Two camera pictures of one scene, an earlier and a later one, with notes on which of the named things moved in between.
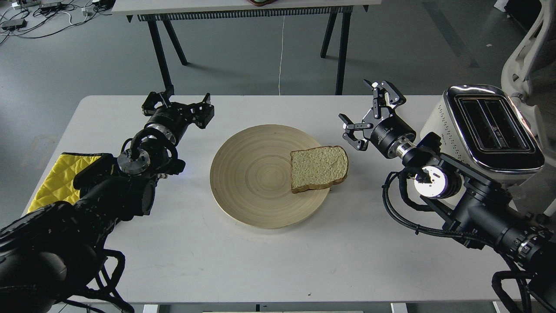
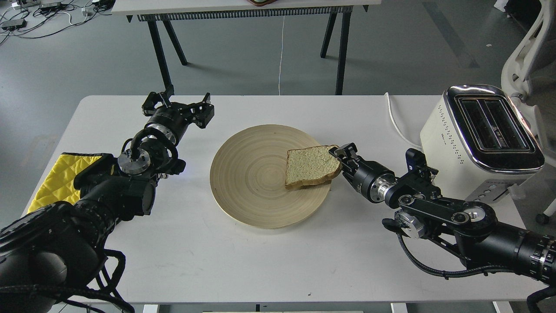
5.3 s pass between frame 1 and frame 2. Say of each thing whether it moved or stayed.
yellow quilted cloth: stayed
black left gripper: stayed
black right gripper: moved
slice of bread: stayed
